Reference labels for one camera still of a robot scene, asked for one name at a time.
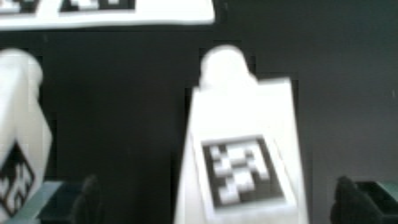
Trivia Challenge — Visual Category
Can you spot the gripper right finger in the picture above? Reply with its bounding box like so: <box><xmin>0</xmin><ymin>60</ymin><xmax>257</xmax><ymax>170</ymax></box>
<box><xmin>330</xmin><ymin>176</ymin><xmax>398</xmax><ymax>224</ymax></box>

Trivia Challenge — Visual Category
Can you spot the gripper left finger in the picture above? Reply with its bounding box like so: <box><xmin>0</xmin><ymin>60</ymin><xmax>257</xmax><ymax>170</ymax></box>
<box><xmin>33</xmin><ymin>175</ymin><xmax>103</xmax><ymax>224</ymax></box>

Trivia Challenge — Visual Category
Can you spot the white stool leg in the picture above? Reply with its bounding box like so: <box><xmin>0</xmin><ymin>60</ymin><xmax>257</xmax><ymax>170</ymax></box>
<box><xmin>0</xmin><ymin>49</ymin><xmax>51</xmax><ymax>224</ymax></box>
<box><xmin>172</xmin><ymin>45</ymin><xmax>309</xmax><ymax>224</ymax></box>

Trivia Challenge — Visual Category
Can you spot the white marker base sheet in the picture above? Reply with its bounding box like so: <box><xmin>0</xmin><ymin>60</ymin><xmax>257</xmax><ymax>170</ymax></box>
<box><xmin>0</xmin><ymin>0</ymin><xmax>215</xmax><ymax>31</ymax></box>

